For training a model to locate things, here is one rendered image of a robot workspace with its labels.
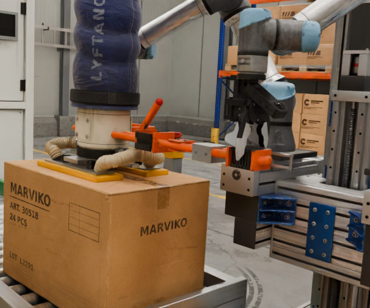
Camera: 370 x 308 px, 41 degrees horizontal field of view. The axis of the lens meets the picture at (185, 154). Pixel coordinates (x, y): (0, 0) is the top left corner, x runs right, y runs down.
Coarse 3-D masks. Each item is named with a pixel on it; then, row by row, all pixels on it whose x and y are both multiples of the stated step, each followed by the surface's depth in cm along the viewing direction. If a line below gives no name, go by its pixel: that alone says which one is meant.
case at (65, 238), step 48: (48, 192) 153; (96, 192) 135; (144, 192) 140; (192, 192) 154; (48, 240) 154; (96, 240) 137; (144, 240) 142; (192, 240) 157; (48, 288) 156; (96, 288) 138; (144, 288) 145; (192, 288) 161
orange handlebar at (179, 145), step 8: (136, 128) 179; (152, 128) 184; (112, 136) 157; (120, 136) 154; (128, 136) 151; (160, 144) 141; (168, 144) 139; (176, 144) 137; (184, 144) 135; (184, 152) 139; (216, 152) 127; (224, 152) 125; (264, 160) 118
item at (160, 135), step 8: (136, 136) 146; (144, 136) 143; (152, 136) 142; (160, 136) 143; (168, 136) 145; (136, 144) 146; (144, 144) 143; (152, 144) 142; (152, 152) 142; (160, 152) 144
